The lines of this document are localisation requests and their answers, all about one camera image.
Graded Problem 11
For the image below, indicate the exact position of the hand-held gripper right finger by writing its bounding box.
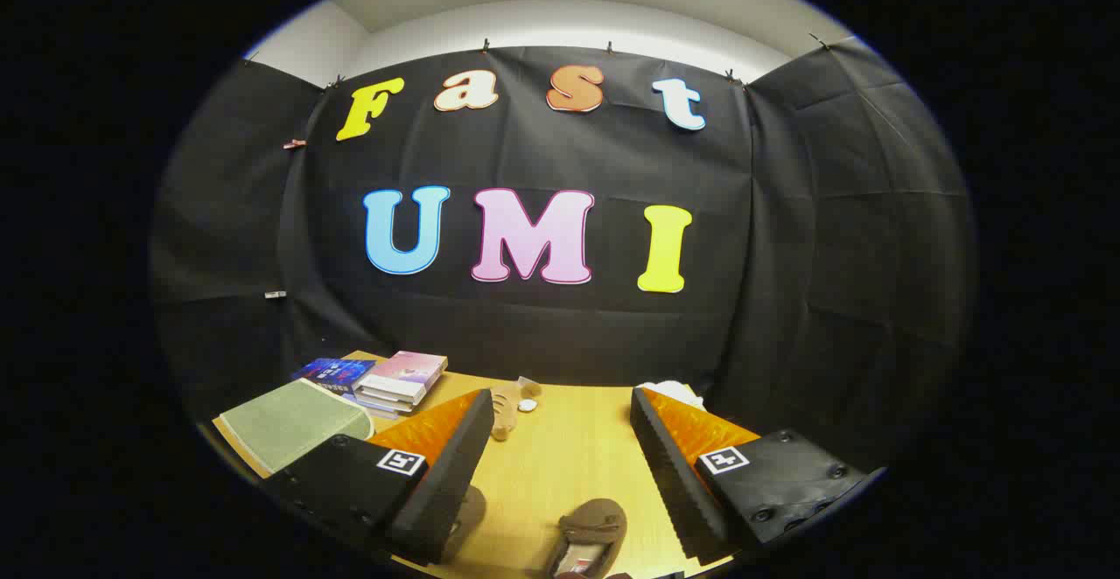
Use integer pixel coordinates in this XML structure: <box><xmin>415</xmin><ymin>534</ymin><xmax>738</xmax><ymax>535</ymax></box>
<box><xmin>629</xmin><ymin>386</ymin><xmax>886</xmax><ymax>565</ymax></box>

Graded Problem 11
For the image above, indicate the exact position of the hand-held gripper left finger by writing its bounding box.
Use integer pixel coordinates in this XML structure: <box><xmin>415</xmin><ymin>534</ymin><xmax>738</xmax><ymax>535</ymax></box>
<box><xmin>262</xmin><ymin>388</ymin><xmax>496</xmax><ymax>565</ymax></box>

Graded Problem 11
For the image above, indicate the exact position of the brown fuzzy shoe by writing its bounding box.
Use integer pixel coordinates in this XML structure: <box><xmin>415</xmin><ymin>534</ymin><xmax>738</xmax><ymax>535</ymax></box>
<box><xmin>547</xmin><ymin>498</ymin><xmax>628</xmax><ymax>579</ymax></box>
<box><xmin>442</xmin><ymin>485</ymin><xmax>487</xmax><ymax>562</ymax></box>

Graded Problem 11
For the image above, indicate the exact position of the brown plush toy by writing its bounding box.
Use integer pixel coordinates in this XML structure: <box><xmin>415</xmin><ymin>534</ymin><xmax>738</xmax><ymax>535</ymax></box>
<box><xmin>488</xmin><ymin>376</ymin><xmax>543</xmax><ymax>442</ymax></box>

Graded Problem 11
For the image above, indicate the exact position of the white plush toy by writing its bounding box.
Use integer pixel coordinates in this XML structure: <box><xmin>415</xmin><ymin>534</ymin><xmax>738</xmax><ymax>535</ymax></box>
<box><xmin>637</xmin><ymin>380</ymin><xmax>706</xmax><ymax>412</ymax></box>

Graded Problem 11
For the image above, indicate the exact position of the white book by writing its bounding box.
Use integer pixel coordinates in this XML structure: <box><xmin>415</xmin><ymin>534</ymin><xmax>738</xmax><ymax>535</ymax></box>
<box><xmin>353</xmin><ymin>384</ymin><xmax>428</xmax><ymax>407</ymax></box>

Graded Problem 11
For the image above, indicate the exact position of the pale blue book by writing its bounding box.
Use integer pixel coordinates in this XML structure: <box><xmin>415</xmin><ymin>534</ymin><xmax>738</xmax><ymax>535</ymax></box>
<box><xmin>343</xmin><ymin>393</ymin><xmax>414</xmax><ymax>420</ymax></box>

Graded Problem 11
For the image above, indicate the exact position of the pink book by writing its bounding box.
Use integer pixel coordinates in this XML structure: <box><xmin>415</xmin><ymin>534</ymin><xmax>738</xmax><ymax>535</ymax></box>
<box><xmin>362</xmin><ymin>351</ymin><xmax>449</xmax><ymax>390</ymax></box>

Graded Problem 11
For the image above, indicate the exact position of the black backdrop cloth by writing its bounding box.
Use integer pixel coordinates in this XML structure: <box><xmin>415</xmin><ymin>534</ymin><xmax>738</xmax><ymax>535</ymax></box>
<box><xmin>149</xmin><ymin>37</ymin><xmax>977</xmax><ymax>475</ymax></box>

